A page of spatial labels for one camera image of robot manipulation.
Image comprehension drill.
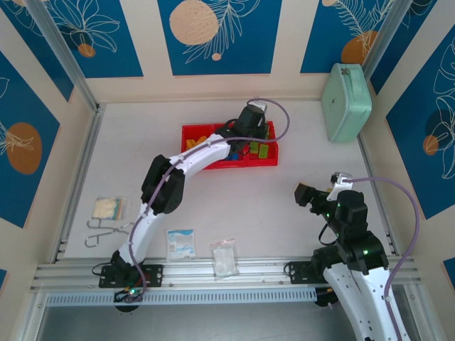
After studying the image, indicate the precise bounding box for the clear bag of cotton pads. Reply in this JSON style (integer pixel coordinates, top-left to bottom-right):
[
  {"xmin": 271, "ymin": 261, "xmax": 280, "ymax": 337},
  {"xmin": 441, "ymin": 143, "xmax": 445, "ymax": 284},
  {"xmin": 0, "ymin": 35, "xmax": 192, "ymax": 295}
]
[{"xmin": 92, "ymin": 195, "xmax": 129, "ymax": 222}]

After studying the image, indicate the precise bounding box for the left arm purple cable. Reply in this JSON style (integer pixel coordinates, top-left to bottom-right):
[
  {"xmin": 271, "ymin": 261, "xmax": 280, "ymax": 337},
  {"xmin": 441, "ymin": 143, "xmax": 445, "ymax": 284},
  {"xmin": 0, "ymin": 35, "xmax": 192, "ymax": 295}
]
[{"xmin": 120, "ymin": 98, "xmax": 291, "ymax": 305}]

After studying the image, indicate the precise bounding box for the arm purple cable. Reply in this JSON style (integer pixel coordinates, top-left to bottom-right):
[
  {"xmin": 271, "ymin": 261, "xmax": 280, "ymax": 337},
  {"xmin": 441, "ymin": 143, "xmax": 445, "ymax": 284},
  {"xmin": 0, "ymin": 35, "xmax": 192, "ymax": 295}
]
[
  {"xmin": 316, "ymin": 176, "xmax": 420, "ymax": 341},
  {"xmin": 120, "ymin": 98, "xmax": 291, "ymax": 305}
]

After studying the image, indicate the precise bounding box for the aluminium side rail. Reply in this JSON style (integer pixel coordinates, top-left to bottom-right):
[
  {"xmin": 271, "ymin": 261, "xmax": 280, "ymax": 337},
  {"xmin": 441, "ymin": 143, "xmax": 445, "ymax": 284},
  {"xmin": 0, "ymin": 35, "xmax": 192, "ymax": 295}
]
[
  {"xmin": 356, "ymin": 134, "xmax": 400, "ymax": 256},
  {"xmin": 51, "ymin": 104, "xmax": 106, "ymax": 266}
]

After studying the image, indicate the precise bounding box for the clear zip bag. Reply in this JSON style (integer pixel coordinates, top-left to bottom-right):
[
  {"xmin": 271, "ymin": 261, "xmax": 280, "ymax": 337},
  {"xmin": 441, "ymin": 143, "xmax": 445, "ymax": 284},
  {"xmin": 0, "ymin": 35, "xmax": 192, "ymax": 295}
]
[{"xmin": 208, "ymin": 238, "xmax": 240, "ymax": 281}]

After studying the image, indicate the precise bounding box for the long aluminium frame rail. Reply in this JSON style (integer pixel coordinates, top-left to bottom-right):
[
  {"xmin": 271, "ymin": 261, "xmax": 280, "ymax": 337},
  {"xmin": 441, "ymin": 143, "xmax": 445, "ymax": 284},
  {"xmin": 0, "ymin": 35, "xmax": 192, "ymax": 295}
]
[{"xmin": 30, "ymin": 254, "xmax": 424, "ymax": 293}]

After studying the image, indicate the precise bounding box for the slotted grey cable duct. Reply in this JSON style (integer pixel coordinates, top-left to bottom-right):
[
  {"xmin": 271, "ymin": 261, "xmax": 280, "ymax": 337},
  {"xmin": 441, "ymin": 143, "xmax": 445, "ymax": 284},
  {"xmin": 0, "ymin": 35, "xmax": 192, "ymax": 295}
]
[{"xmin": 45, "ymin": 288, "xmax": 317, "ymax": 306}]

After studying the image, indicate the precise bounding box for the aluminium corner post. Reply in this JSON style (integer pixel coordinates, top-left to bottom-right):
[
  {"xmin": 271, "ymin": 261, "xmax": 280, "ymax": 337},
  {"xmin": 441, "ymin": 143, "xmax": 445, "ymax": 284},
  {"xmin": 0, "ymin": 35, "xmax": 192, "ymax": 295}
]
[
  {"xmin": 361, "ymin": 0, "xmax": 415, "ymax": 77},
  {"xmin": 26, "ymin": 0, "xmax": 102, "ymax": 113}
]

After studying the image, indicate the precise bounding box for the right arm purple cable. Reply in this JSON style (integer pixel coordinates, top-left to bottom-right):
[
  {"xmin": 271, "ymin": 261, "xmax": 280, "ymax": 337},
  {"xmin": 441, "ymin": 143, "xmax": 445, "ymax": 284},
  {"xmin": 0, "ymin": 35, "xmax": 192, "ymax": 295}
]
[{"xmin": 316, "ymin": 176, "xmax": 420, "ymax": 341}]

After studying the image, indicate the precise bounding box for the blue white flat packet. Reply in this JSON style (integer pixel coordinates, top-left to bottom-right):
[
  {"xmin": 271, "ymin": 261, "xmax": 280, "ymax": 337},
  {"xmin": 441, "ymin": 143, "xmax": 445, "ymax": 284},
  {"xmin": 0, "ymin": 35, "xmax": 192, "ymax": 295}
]
[{"xmin": 165, "ymin": 228, "xmax": 197, "ymax": 263}]

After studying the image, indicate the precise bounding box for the mint green case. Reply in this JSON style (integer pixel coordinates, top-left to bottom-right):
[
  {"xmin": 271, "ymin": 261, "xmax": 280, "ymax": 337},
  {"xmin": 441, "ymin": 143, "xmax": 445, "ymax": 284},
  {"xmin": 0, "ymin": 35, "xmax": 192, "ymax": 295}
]
[{"xmin": 321, "ymin": 63, "xmax": 373, "ymax": 144}]

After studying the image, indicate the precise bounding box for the short aluminium frame rail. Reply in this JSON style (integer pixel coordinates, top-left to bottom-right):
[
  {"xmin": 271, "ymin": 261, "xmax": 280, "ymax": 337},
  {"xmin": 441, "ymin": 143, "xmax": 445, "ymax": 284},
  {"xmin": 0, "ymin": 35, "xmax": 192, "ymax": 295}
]
[
  {"xmin": 14, "ymin": 291, "xmax": 49, "ymax": 341},
  {"xmin": 403, "ymin": 283, "xmax": 439, "ymax": 341}
]

